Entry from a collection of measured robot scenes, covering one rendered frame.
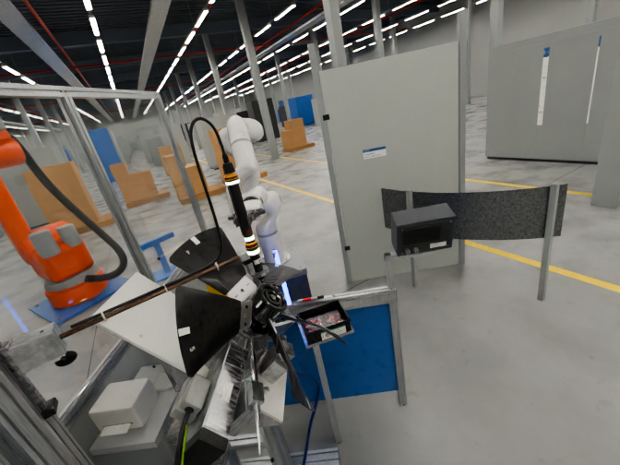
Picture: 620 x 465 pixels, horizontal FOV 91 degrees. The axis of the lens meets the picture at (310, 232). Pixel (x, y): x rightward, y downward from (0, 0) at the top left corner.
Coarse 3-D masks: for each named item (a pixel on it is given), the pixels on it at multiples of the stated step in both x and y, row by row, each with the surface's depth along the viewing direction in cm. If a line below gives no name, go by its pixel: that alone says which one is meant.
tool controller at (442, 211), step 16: (432, 208) 141; (448, 208) 138; (400, 224) 136; (416, 224) 135; (432, 224) 135; (448, 224) 136; (400, 240) 140; (416, 240) 140; (432, 240) 141; (448, 240) 142
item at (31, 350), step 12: (48, 324) 82; (24, 336) 78; (36, 336) 77; (48, 336) 77; (12, 348) 74; (24, 348) 75; (36, 348) 76; (48, 348) 77; (60, 348) 79; (12, 360) 75; (24, 360) 75; (36, 360) 76; (48, 360) 78; (24, 372) 76
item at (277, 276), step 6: (270, 264) 138; (270, 270) 131; (276, 270) 131; (282, 270) 132; (288, 270) 133; (294, 270) 135; (300, 270) 138; (270, 276) 126; (276, 276) 125; (282, 276) 126; (288, 276) 127; (258, 282) 122; (264, 282) 121; (270, 282) 120; (276, 282) 119; (282, 282) 120
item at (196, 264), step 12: (216, 228) 115; (204, 240) 109; (216, 240) 111; (228, 240) 113; (180, 252) 104; (204, 252) 107; (216, 252) 108; (228, 252) 110; (180, 264) 102; (192, 264) 104; (204, 264) 105; (228, 264) 108; (240, 264) 109; (204, 276) 104; (216, 276) 105; (228, 276) 106; (240, 276) 107; (216, 288) 104; (228, 288) 105
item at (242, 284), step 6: (240, 282) 107; (246, 282) 108; (252, 282) 108; (234, 288) 106; (240, 288) 107; (246, 288) 107; (252, 288) 107; (228, 294) 105; (234, 294) 105; (240, 294) 106; (246, 294) 106; (240, 300) 105
